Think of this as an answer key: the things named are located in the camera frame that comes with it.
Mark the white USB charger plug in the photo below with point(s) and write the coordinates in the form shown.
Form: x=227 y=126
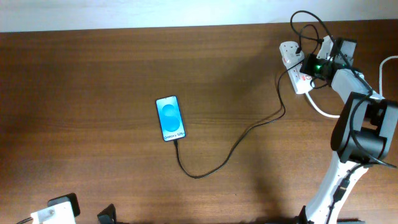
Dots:
x=290 y=57

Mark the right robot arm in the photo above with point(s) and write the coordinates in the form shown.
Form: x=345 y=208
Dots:
x=361 y=138

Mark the blue Samsung Galaxy smartphone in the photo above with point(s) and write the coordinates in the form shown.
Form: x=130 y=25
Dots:
x=170 y=118

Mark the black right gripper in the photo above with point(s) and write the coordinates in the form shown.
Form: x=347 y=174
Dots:
x=305 y=66

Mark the white power strip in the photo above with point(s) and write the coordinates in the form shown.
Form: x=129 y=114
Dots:
x=300 y=81

